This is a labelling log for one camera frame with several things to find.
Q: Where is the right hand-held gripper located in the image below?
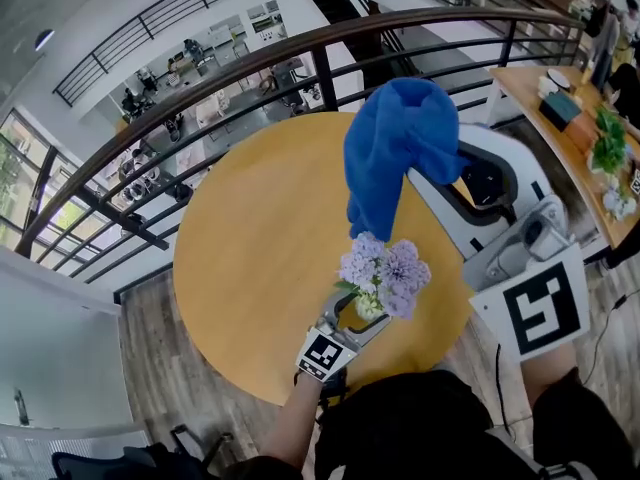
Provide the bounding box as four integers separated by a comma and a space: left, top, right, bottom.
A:
407, 123, 592, 364

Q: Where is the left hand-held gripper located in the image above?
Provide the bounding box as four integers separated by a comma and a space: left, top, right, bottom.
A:
295, 290, 394, 383

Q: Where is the white ribbed vase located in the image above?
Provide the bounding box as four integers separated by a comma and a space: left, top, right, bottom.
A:
353, 297, 387, 323

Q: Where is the white vase with purple flowers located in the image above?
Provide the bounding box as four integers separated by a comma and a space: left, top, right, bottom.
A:
333, 231, 432, 322

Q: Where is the blue cloth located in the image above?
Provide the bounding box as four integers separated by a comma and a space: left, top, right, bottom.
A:
343, 77, 471, 243

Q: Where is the person's right forearm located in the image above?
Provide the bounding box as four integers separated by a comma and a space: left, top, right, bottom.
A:
519, 340, 584, 409

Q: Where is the person's left forearm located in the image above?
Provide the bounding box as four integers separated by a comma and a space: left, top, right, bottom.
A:
257, 372, 326, 469

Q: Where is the green potted plant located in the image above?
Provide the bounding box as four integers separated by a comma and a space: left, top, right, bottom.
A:
587, 105, 629, 175

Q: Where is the small black screen device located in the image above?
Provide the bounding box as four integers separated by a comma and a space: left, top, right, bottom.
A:
319, 367, 351, 404

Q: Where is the wooden desk with white legs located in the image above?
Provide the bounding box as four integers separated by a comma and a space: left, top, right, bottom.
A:
483, 65, 640, 264

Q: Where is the dark rectangular box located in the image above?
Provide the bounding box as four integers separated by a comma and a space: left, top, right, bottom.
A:
538, 90, 584, 133

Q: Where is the orange box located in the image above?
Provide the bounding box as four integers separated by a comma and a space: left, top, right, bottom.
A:
565, 111, 601, 154

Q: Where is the person's black shirt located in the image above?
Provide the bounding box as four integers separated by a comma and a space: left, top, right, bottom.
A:
219, 367, 640, 480

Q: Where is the pale blue flower bouquet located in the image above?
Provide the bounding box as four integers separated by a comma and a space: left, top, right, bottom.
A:
601, 175, 639, 222

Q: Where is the white plate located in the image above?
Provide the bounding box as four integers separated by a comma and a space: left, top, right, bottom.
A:
546, 67, 572, 91

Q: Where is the coat rack with grey coat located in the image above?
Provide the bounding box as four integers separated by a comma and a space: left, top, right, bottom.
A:
584, 0, 623, 92

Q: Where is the black staircase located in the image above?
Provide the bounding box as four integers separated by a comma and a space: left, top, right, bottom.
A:
297, 0, 416, 89

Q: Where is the black mesh office chair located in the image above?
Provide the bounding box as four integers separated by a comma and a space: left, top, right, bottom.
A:
49, 422, 236, 480

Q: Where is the black metal balcony railing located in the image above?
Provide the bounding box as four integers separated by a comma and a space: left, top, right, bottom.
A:
52, 0, 271, 108

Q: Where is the black floor cable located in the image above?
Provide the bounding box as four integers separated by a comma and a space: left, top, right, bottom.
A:
582, 292, 629, 387

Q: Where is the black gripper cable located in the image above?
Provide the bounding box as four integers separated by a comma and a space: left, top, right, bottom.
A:
493, 342, 514, 432

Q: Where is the grey strap with buckle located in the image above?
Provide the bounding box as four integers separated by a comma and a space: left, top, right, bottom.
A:
487, 425, 601, 480

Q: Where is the metal door handle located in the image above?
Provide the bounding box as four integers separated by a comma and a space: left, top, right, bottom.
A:
13, 387, 30, 427

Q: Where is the large window black frame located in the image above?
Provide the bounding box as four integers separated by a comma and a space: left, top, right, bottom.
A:
0, 110, 166, 279

